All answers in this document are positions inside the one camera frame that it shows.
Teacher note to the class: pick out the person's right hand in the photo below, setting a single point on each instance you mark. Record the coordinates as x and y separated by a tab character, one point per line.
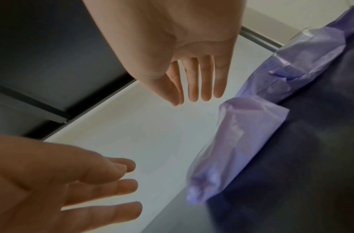
171	34

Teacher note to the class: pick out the person's left hand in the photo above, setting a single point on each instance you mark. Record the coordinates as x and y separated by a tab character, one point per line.
35	182

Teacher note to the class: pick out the dark metal shelf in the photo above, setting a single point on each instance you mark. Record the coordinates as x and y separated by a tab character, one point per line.
309	170

